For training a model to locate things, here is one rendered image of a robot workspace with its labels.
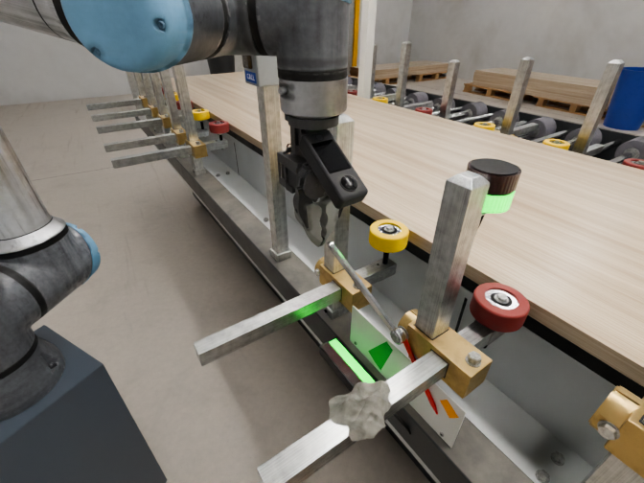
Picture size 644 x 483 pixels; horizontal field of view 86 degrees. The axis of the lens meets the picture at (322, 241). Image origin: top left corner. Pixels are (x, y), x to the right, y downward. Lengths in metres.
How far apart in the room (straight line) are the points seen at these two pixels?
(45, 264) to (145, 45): 0.65
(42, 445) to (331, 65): 0.92
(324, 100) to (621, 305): 0.54
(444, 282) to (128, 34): 0.43
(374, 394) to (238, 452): 1.00
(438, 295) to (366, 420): 0.19
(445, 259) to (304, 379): 1.16
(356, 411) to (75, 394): 0.68
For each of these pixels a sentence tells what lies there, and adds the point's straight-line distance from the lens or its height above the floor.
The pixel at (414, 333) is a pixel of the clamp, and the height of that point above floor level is 0.86.
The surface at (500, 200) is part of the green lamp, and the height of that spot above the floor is 1.09.
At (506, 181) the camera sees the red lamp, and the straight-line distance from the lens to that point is 0.45.
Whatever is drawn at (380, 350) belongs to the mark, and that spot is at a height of 0.76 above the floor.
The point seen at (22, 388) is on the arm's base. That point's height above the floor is 0.65.
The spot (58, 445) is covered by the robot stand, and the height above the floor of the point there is 0.49.
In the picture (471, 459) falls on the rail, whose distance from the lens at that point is 0.67.
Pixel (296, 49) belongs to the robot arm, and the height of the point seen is 1.24.
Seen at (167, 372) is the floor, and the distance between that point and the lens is 1.70.
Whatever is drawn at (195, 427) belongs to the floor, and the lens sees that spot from 1.51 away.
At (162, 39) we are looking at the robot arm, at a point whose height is 1.26.
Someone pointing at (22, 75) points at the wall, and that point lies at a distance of 8.07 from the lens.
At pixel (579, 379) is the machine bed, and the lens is 0.74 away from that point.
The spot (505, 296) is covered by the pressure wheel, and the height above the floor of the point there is 0.91.
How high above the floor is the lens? 1.27
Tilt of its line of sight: 33 degrees down
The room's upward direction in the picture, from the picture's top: straight up
